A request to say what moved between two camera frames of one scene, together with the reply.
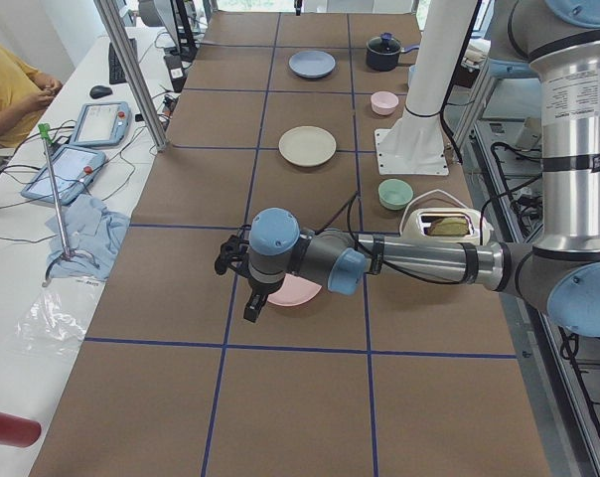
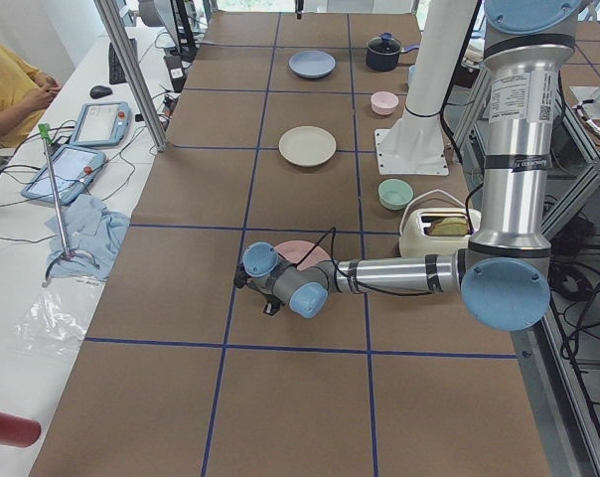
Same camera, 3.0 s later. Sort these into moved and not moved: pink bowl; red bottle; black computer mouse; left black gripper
Moved: left black gripper
Not moved: pink bowl; red bottle; black computer mouse
